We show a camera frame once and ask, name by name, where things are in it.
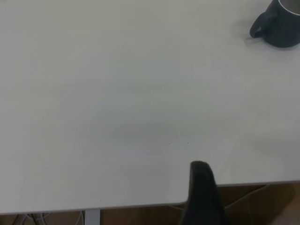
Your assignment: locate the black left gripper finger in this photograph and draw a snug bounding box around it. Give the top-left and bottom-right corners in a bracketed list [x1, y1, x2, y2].
[179, 161, 232, 225]

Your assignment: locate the white cable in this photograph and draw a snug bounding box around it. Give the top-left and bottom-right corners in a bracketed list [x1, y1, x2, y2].
[13, 212, 51, 225]

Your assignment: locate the white table leg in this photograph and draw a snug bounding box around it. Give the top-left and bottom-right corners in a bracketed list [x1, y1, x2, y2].
[84, 209, 102, 225]

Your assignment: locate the dark blue ceramic mug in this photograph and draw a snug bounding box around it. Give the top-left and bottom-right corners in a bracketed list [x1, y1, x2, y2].
[249, 0, 300, 48]

